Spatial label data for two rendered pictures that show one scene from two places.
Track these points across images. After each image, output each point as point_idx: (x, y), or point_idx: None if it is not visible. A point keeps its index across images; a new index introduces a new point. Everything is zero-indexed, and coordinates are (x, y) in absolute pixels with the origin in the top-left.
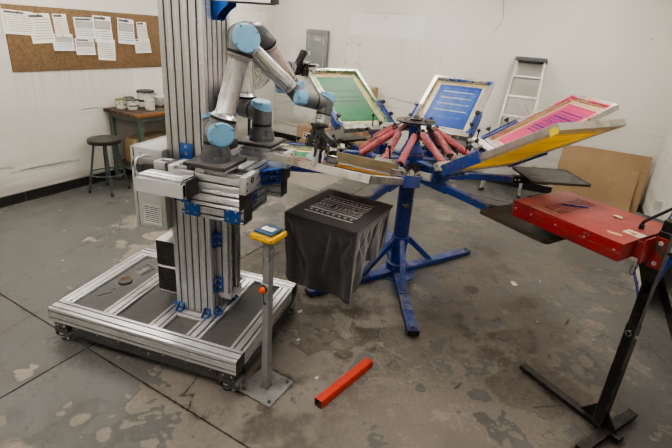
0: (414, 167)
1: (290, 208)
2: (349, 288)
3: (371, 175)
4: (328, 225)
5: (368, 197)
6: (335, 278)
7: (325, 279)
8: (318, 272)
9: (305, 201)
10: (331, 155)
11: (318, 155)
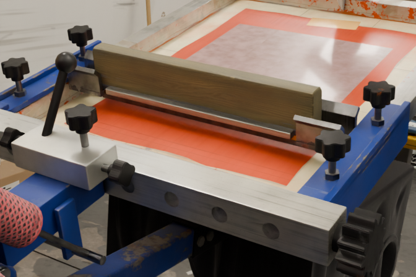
0: (23, 60)
1: (404, 170)
2: (223, 247)
3: None
4: None
5: (158, 232)
6: (254, 255)
7: (275, 273)
8: (294, 265)
9: (378, 187)
10: (340, 102)
11: None
